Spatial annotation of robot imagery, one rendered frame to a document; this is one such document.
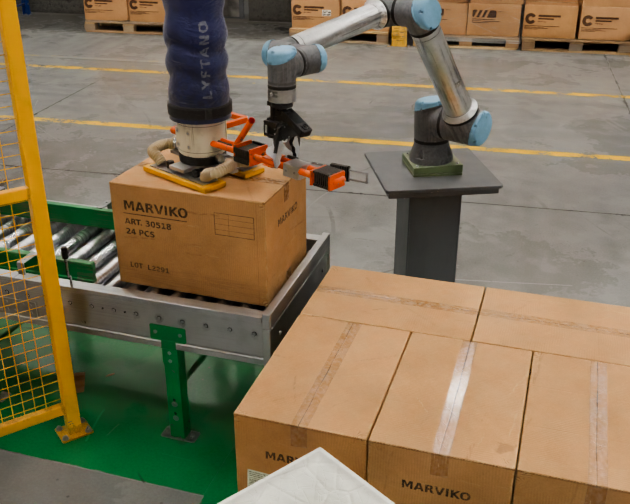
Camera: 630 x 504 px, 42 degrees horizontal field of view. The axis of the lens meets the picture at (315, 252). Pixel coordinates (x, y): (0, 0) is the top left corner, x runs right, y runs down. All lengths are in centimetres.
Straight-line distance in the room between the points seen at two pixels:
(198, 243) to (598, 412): 142
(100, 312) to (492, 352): 139
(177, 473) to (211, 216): 93
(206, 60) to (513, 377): 142
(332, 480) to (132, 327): 168
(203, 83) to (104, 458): 140
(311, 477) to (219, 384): 205
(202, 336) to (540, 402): 116
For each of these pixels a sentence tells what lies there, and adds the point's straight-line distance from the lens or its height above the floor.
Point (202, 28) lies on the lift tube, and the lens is 279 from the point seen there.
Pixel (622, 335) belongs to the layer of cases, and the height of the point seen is 54.
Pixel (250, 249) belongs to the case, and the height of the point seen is 77.
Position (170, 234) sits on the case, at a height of 78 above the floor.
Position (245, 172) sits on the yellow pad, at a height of 97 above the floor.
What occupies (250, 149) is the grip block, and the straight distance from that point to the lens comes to 274.
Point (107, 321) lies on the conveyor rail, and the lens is 307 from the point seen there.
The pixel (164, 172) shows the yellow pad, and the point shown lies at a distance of 298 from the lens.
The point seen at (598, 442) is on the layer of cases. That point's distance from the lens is 242.
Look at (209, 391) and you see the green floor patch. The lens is 345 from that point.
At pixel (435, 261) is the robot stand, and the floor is 35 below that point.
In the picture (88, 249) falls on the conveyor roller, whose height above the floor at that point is 54.
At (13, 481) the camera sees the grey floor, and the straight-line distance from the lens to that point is 318.
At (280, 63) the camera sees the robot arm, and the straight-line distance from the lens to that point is 258.
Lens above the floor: 198
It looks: 26 degrees down
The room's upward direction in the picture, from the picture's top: straight up
